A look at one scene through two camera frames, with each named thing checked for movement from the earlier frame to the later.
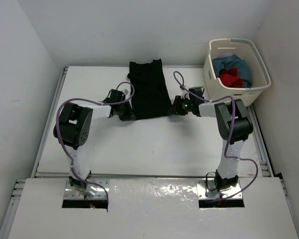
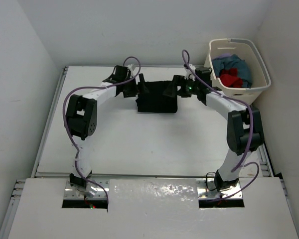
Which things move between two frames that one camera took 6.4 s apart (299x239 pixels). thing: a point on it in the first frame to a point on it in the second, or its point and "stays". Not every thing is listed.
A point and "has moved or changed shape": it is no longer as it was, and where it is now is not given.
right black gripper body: (183, 105) to (188, 87)
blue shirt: (233, 61) stays
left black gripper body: (124, 112) to (130, 88)
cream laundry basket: (246, 50) stays
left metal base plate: (70, 191) stays
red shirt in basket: (229, 77) stays
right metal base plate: (207, 189) stays
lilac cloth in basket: (224, 55) stays
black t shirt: (149, 95) has moved or changed shape
